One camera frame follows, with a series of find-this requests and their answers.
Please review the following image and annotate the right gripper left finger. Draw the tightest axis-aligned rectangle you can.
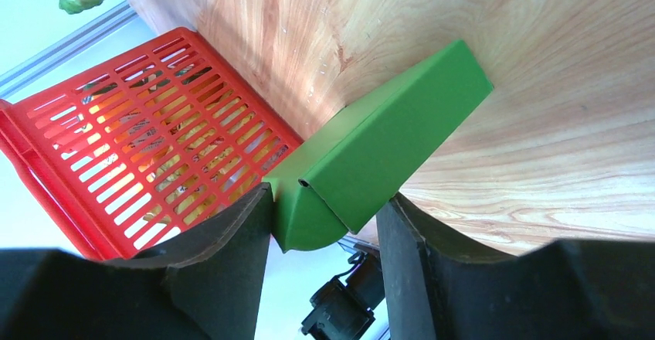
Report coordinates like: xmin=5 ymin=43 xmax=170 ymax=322
xmin=1 ymin=182 xmax=274 ymax=339

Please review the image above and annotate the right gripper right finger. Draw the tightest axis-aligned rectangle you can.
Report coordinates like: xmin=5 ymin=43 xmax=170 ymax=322
xmin=376 ymin=194 xmax=654 ymax=339

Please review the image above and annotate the green paper box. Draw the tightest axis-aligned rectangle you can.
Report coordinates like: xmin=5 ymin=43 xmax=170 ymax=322
xmin=265 ymin=40 xmax=493 ymax=252

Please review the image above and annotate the red plastic basket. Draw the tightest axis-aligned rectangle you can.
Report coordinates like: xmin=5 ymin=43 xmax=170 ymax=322
xmin=1 ymin=27 xmax=301 ymax=260

